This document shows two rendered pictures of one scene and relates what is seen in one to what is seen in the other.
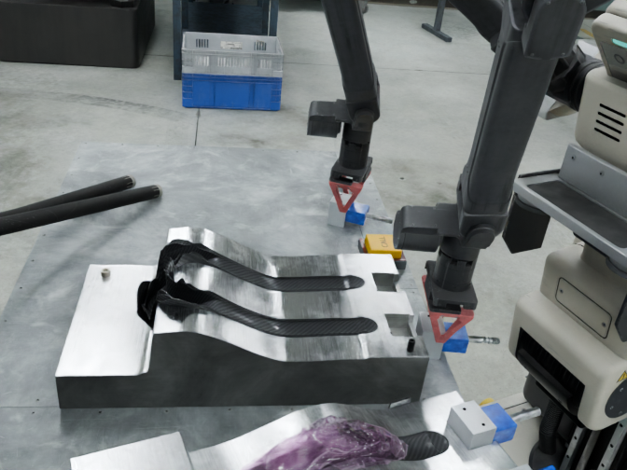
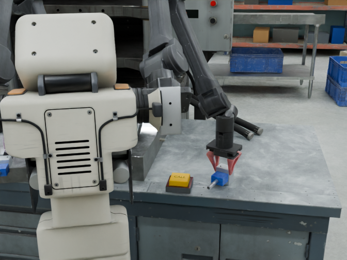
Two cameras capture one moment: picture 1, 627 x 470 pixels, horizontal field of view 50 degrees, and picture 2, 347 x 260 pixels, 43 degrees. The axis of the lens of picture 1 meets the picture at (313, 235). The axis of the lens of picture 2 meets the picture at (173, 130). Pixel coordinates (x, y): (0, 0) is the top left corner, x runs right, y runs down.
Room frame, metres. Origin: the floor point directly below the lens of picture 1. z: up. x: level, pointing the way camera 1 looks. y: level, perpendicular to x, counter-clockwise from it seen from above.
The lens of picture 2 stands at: (1.50, -1.33, 1.50)
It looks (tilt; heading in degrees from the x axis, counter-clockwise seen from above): 21 degrees down; 109
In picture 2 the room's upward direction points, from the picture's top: straight up
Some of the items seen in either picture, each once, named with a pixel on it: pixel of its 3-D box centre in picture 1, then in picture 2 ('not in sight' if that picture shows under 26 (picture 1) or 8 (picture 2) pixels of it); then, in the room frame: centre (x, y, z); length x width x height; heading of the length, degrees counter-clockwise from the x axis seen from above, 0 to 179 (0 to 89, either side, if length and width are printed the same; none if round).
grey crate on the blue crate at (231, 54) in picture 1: (231, 54); not in sight; (4.07, 0.61, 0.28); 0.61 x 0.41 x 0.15; 99
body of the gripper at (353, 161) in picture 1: (354, 155); (224, 140); (1.22, -0.06, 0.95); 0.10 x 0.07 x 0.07; 167
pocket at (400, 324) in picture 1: (400, 334); not in sight; (0.78, -0.14, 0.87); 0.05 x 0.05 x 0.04; 9
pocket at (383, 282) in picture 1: (386, 291); not in sight; (0.89, -0.13, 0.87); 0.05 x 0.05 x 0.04; 9
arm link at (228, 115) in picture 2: (355, 125); (225, 121); (1.22, -0.06, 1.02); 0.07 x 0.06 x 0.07; 94
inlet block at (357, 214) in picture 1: (361, 214); (218, 179); (1.22, -0.10, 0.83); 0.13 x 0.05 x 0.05; 76
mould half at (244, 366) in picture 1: (245, 311); (125, 133); (0.80, 0.09, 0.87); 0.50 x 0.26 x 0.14; 99
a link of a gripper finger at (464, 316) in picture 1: (445, 312); not in sight; (0.83, -0.21, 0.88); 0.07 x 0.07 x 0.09; 2
